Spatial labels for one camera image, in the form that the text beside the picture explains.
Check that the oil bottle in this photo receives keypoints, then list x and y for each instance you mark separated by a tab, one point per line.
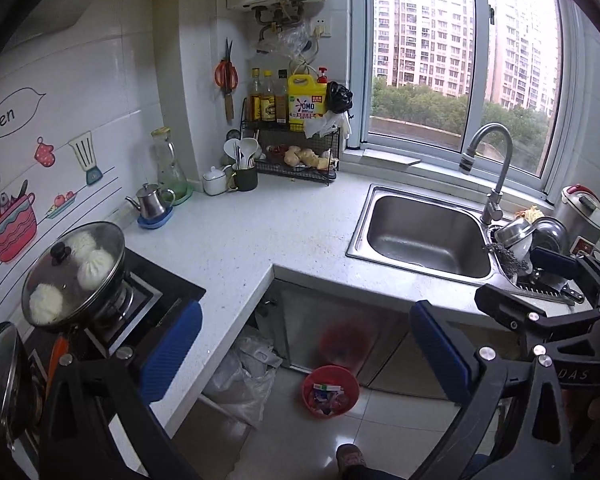
254	96

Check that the steamer pot with glass lid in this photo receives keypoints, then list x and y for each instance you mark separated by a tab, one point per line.
75	278

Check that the glass carafe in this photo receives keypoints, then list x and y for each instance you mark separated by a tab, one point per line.
170	173

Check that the yellow OMO detergent bottle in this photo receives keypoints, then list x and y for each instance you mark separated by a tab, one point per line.
306	100

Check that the black plastic bag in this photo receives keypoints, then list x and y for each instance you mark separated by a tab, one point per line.
338	98

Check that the ginger roots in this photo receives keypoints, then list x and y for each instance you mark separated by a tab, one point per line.
305	158

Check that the glass pan lid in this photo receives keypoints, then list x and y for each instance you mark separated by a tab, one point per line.
17	397

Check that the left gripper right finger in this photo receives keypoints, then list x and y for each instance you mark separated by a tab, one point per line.
447	350

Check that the red handled scissors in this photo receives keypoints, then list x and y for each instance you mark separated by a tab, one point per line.
226	78

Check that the rice cooker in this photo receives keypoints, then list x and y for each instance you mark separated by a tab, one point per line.
578	210

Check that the white sugar pot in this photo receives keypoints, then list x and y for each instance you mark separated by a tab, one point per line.
214	181

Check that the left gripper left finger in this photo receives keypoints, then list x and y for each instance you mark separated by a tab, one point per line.
173	338

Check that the red plastic trash bin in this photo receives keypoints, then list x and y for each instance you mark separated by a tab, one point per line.
330	391

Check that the white plastic bag on floor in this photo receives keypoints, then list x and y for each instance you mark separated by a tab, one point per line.
242	383

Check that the black gas stove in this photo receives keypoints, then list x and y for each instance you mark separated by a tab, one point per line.
148	293

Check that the steel teapot on blue saucer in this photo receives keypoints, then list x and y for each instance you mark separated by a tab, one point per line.
154	205

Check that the person slipper foot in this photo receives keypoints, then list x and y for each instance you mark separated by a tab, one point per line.
350	460

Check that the steel bowls in drainer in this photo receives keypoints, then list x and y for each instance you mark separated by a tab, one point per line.
515	241

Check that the chrome kitchen faucet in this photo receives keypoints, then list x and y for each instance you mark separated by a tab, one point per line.
492	210

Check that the stainless steel sink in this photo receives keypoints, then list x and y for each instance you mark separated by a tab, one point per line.
422	234

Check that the black wire rack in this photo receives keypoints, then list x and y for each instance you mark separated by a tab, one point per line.
274	140

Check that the dark green utensil mug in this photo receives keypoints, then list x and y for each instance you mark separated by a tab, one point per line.
244	180

